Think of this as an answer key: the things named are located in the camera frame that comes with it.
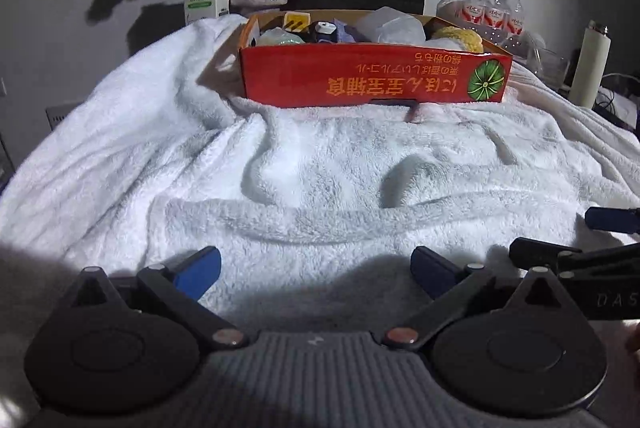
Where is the clear glass bowl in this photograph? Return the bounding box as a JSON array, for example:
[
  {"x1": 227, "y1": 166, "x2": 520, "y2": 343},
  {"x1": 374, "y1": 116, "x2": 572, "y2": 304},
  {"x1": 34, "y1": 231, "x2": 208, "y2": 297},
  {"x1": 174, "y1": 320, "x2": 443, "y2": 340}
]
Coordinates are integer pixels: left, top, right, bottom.
[{"x1": 524, "y1": 37, "x2": 571, "y2": 85}]

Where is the yellow and white plush toy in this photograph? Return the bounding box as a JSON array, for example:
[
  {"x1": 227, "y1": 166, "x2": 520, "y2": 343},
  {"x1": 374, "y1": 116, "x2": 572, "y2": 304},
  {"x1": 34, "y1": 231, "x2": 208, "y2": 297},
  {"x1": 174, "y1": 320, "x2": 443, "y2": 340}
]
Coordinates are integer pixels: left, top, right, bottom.
[{"x1": 430, "y1": 25, "x2": 484, "y2": 55}]

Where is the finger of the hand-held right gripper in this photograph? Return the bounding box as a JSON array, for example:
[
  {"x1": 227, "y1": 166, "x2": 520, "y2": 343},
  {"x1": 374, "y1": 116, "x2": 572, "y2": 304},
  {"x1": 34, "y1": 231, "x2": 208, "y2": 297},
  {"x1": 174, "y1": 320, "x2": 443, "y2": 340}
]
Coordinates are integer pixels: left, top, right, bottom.
[
  {"x1": 509, "y1": 237, "x2": 584, "y2": 272},
  {"x1": 584, "y1": 207, "x2": 640, "y2": 235}
]

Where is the white fluffy blanket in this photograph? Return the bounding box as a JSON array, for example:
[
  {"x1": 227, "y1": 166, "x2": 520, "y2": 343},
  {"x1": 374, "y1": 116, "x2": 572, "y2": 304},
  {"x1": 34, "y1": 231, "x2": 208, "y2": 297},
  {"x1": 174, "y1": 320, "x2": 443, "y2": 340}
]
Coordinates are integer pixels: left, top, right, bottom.
[{"x1": 0, "y1": 14, "x2": 640, "y2": 309}]

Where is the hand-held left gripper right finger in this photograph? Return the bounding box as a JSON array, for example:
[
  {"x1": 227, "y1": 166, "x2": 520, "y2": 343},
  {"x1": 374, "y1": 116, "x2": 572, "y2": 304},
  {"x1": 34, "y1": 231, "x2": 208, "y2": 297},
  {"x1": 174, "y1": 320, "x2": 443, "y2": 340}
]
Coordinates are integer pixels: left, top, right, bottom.
[{"x1": 382, "y1": 245, "x2": 576, "y2": 351}]

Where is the white thermos bottle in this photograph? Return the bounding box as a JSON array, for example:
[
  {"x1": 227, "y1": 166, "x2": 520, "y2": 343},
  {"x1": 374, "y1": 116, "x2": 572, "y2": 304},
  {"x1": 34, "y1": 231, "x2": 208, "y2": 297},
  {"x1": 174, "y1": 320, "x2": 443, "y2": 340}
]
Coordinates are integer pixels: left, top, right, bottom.
[{"x1": 570, "y1": 20, "x2": 611, "y2": 109}]

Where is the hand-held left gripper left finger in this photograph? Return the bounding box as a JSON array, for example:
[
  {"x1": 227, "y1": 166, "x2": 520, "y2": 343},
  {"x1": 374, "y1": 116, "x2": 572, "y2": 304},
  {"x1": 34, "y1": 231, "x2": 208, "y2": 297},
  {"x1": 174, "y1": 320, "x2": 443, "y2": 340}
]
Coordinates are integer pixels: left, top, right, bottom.
[{"x1": 57, "y1": 245, "x2": 249, "y2": 351}]

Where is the tangle of cables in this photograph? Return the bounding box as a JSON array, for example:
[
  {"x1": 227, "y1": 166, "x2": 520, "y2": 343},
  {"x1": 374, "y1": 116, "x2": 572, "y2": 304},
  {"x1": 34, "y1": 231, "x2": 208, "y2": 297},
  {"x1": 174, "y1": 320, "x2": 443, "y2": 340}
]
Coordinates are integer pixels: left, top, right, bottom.
[{"x1": 595, "y1": 75, "x2": 640, "y2": 130}]

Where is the yellow black striped packet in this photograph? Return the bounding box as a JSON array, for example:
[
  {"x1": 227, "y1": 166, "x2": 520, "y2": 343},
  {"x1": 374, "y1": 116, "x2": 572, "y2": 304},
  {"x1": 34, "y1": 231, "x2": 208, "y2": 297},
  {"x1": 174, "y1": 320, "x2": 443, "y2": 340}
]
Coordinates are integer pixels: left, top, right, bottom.
[{"x1": 283, "y1": 11, "x2": 309, "y2": 34}]

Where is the pack of water bottles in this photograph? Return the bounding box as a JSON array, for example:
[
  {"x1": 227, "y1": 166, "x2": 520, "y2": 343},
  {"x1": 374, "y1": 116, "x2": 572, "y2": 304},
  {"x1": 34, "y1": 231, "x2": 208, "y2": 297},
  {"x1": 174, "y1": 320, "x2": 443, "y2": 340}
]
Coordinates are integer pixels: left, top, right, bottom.
[{"x1": 437, "y1": 0, "x2": 529, "y2": 53}]

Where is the purple cloth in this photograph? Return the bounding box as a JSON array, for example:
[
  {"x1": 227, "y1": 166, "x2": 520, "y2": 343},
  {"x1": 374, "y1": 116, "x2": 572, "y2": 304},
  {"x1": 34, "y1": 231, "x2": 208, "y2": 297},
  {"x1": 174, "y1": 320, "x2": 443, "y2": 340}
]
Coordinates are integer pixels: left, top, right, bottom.
[{"x1": 332, "y1": 19, "x2": 372, "y2": 44}]

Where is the red cardboard box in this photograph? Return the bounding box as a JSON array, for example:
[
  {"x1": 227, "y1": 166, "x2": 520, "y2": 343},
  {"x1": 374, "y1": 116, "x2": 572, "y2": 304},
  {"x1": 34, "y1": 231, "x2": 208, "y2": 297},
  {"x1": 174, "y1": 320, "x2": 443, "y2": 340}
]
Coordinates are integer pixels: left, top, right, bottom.
[{"x1": 237, "y1": 10, "x2": 515, "y2": 109}]

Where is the iridescent green bag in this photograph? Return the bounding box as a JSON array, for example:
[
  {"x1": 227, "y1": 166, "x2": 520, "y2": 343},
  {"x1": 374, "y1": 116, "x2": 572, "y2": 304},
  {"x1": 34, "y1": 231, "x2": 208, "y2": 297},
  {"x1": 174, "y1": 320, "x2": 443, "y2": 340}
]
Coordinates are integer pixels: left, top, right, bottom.
[{"x1": 255, "y1": 28, "x2": 306, "y2": 49}]

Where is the white plastic container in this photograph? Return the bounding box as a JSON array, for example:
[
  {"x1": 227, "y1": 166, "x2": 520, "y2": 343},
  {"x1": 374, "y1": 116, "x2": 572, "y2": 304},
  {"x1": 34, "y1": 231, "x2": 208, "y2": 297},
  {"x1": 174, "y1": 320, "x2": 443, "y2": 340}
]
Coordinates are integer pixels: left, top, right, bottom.
[{"x1": 355, "y1": 7, "x2": 427, "y2": 45}]

